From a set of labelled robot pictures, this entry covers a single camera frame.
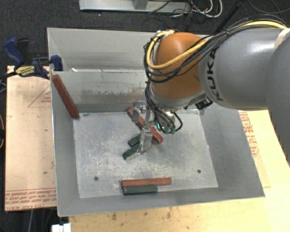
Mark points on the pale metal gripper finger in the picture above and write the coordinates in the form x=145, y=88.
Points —
x=135, y=115
x=146, y=141

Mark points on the red-brown flat block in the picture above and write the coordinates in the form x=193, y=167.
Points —
x=65, y=95
x=156, y=136
x=147, y=182

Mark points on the dark green flat block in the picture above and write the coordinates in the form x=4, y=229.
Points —
x=140, y=190
x=130, y=152
x=134, y=140

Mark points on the grey metal bin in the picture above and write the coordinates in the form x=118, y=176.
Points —
x=106, y=139

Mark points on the brown cardboard board red print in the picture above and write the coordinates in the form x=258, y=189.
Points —
x=29, y=139

